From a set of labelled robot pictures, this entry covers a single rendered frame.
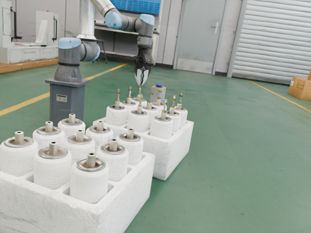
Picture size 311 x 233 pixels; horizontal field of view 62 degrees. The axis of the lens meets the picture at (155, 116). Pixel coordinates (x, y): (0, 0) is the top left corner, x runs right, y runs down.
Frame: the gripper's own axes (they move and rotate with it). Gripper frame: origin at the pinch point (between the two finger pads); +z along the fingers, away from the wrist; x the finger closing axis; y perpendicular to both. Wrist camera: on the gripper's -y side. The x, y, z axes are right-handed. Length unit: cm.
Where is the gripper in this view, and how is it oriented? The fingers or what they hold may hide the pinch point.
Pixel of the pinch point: (140, 83)
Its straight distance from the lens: 142.2
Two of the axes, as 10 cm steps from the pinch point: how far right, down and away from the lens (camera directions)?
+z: -1.3, 9.5, 2.8
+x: -9.1, -0.1, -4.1
